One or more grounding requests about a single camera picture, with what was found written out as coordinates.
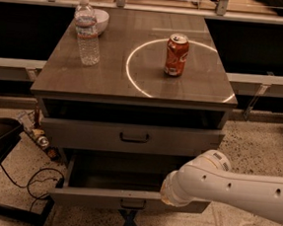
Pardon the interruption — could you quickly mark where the grey drawer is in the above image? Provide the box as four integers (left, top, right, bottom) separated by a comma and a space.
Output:
50, 149, 209, 213
41, 117, 225, 156

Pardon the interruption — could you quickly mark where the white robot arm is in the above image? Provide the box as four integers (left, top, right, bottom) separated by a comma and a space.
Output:
160, 150, 283, 224

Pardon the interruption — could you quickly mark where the grey drawer cabinet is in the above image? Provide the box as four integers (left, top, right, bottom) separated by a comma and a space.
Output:
21, 0, 246, 206

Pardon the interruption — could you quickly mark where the grey top drawer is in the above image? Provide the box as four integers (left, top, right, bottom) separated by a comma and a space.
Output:
41, 117, 225, 156

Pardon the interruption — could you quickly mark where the red soda can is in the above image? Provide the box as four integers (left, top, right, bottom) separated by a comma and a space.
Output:
164, 33, 189, 77

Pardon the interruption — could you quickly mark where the white bowl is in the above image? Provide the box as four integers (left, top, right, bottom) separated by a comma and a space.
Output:
94, 9, 109, 35

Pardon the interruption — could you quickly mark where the clear plastic water bottle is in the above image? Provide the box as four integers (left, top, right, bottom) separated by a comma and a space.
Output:
74, 0, 100, 66

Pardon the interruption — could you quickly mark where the clutter of small items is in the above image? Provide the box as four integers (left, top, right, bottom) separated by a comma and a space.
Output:
17, 105, 59, 161

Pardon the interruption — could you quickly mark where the black cable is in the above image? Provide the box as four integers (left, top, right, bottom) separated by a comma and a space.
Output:
0, 162, 67, 215

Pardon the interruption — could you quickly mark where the metal rail bracket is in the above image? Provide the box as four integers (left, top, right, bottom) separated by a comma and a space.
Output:
243, 84, 269, 120

